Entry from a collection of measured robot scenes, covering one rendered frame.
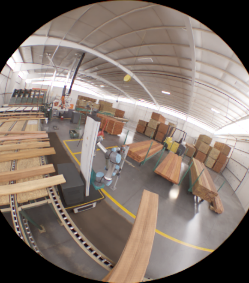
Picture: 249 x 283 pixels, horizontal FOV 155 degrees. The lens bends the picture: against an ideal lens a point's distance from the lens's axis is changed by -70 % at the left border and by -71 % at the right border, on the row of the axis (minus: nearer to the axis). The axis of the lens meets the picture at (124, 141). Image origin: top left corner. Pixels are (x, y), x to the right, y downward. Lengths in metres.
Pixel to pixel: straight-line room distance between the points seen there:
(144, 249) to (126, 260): 0.22
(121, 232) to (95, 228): 0.48
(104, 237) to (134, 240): 0.95
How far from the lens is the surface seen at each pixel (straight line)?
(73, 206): 1.81
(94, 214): 2.10
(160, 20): 5.89
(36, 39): 9.33
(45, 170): 1.63
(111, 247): 1.97
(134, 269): 1.10
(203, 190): 3.49
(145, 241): 1.16
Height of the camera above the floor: 1.94
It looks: 18 degrees down
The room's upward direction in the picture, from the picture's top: 18 degrees clockwise
